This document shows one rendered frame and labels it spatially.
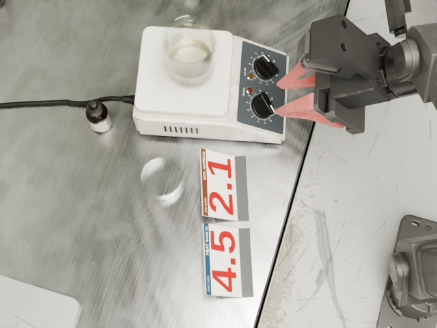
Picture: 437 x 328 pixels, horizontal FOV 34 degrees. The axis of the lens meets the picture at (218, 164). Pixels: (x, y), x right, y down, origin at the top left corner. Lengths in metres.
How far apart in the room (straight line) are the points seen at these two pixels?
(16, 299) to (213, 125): 0.33
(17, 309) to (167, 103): 0.32
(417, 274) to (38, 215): 0.49
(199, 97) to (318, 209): 0.22
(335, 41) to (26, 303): 0.51
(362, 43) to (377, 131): 0.28
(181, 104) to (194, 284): 0.23
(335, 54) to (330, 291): 0.35
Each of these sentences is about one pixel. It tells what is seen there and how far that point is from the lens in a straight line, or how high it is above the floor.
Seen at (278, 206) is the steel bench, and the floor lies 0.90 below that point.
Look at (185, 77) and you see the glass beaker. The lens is 0.90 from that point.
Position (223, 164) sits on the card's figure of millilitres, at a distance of 0.96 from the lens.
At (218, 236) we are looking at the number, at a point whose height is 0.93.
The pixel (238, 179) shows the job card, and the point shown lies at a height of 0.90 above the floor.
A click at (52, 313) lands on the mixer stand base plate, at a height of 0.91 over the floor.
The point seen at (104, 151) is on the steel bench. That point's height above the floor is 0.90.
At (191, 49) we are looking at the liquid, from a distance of 0.92.
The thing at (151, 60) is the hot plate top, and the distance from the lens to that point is 0.95.
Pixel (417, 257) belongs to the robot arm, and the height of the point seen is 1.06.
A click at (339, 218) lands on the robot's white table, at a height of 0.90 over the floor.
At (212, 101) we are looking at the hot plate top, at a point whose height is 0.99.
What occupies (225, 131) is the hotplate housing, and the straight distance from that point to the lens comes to 0.95.
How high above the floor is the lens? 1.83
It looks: 72 degrees down
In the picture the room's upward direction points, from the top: 1 degrees counter-clockwise
